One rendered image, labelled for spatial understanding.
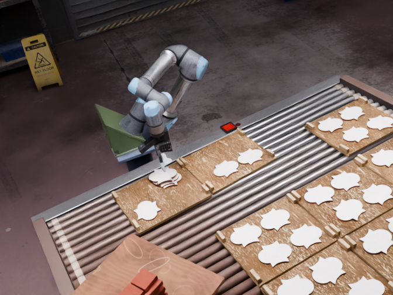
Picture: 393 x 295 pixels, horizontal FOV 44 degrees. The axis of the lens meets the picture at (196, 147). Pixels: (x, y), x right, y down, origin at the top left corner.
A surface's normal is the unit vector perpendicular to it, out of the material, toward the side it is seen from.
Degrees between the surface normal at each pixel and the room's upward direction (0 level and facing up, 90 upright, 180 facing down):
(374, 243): 0
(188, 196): 0
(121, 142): 90
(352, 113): 0
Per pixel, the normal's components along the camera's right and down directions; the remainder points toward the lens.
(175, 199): -0.16, -0.79
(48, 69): 0.25, 0.35
